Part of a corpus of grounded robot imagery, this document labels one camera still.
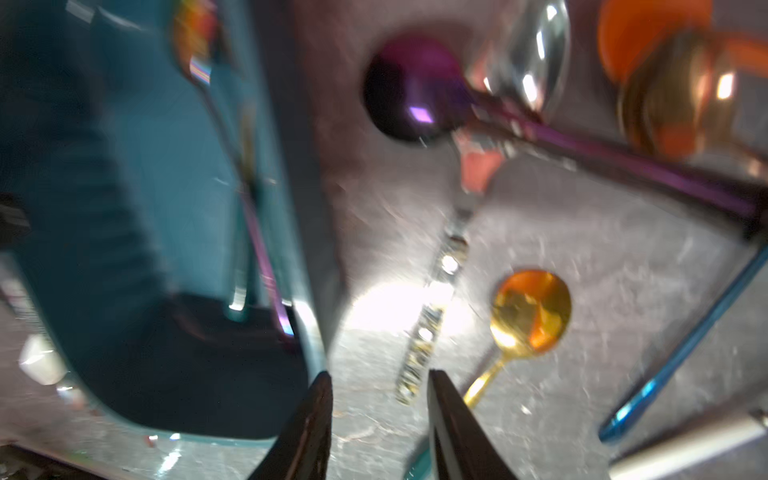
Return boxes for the rainbow iridescent spoon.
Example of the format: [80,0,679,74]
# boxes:
[169,1,297,348]

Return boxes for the silver spoon patterned handle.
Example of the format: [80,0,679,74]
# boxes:
[396,1,571,405]

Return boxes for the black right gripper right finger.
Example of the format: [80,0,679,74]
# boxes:
[427,369,517,480]

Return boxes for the silver steel spoon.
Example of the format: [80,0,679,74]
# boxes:
[617,30,767,183]

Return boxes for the purple metal spoon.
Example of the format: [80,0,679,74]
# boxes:
[362,34,767,228]

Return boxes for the blue metal spoon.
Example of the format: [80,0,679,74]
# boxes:
[597,245,767,443]

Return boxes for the gold spoon white handle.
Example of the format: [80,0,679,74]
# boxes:
[608,410,767,480]

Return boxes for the orange plastic spoon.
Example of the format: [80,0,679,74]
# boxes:
[597,0,767,85]

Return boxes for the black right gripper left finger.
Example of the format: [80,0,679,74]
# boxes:
[248,371,333,480]

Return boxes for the teal plastic storage box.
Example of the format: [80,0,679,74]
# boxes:
[1,1,346,443]

